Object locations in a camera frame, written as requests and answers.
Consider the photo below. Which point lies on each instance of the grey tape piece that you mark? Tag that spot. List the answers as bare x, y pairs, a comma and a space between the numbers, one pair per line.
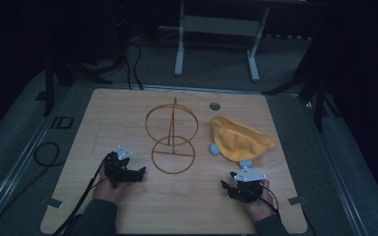
297, 200

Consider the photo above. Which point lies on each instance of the person's left hand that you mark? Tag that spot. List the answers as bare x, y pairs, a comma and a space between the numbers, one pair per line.
106, 190

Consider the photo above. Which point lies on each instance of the person's right hand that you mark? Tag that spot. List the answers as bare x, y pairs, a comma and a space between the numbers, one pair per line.
261, 206

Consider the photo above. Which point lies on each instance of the yellow hat with blue pompoms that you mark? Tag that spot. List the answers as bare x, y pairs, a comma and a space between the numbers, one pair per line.
239, 139

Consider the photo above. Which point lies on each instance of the black rectangular floor bracket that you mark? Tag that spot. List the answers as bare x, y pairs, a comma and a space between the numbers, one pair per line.
62, 122

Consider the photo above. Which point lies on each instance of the white metal desk frame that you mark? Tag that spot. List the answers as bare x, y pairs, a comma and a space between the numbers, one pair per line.
216, 26

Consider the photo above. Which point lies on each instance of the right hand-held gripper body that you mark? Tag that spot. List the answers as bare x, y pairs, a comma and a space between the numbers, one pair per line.
247, 185

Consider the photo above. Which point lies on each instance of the black tripod stand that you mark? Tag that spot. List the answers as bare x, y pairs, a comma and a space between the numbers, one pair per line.
320, 98
49, 85

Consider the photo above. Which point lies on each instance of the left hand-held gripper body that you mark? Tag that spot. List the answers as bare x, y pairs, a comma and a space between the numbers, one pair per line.
121, 172

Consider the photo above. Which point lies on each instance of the round grey table grommet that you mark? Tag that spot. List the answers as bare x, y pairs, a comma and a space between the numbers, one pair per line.
214, 106

